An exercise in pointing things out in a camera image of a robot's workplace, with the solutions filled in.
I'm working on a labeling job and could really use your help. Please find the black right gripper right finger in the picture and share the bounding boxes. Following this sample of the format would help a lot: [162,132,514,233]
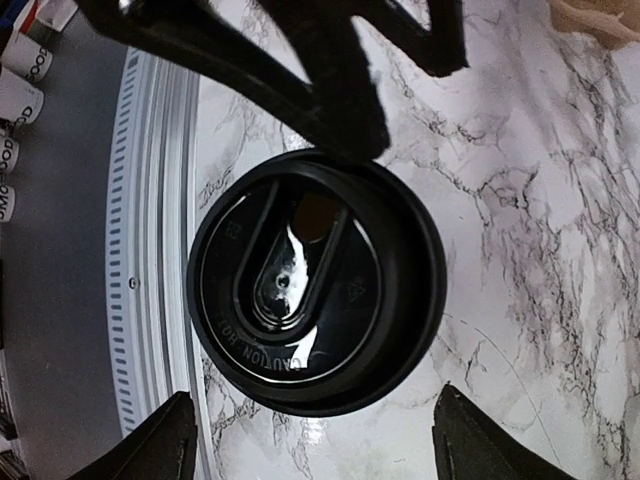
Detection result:
[432,384,570,480]

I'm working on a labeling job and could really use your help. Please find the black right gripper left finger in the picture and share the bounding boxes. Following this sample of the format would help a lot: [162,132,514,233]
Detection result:
[72,391,198,480]

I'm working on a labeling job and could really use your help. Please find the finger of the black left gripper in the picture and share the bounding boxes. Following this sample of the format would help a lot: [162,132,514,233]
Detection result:
[78,1,390,161]
[353,0,469,78]

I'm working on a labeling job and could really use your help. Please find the black plastic cup lid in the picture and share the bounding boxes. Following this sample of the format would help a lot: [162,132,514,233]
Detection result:
[186,149,447,417]

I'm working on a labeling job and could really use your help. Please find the brown cardboard cup carrier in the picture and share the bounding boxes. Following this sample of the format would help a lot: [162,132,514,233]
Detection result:
[548,0,639,50]

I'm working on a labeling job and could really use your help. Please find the spare lidded cup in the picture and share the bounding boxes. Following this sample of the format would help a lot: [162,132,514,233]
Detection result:
[0,66,44,126]
[1,32,53,83]
[0,184,16,223]
[0,120,20,175]

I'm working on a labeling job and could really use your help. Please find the spare lidded cup front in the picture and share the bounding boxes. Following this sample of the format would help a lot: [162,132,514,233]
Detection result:
[1,32,53,83]

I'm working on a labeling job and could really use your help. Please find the aluminium front rail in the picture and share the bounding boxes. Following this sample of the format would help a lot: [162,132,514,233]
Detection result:
[102,47,211,480]

